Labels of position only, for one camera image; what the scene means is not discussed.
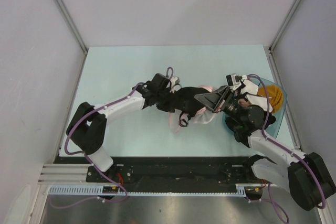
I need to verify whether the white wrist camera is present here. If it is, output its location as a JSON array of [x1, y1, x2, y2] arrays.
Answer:
[[170, 76, 180, 86], [226, 73, 247, 91]]

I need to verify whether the white mesh laundry bag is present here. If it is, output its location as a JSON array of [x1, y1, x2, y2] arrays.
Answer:
[[169, 86, 217, 133]]

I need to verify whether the white slotted cable duct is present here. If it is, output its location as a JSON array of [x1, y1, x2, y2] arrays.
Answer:
[[48, 184, 261, 197]]

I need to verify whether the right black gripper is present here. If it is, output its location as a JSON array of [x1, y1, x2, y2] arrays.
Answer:
[[193, 85, 245, 125]]

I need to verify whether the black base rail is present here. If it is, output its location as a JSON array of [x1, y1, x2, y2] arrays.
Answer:
[[54, 157, 266, 193]]

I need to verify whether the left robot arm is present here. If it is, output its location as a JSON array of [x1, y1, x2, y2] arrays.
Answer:
[[64, 73, 180, 182]]

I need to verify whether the blue translucent plastic basin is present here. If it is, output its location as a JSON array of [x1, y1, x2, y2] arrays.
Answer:
[[222, 74, 289, 138]]

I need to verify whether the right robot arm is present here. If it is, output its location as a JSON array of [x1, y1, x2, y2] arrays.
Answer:
[[195, 86, 335, 211]]

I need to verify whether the white bra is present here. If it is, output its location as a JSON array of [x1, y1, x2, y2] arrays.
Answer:
[[238, 79, 273, 112]]

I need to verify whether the mustard yellow garment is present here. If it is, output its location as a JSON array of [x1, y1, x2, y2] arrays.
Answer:
[[257, 84, 284, 114]]

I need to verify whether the black bra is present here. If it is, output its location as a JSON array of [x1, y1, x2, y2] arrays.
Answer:
[[172, 87, 213, 127]]

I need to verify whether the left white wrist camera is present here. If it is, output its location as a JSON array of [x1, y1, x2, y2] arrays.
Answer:
[[170, 76, 180, 86]]

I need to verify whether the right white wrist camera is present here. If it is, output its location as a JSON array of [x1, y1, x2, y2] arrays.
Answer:
[[226, 73, 247, 91]]

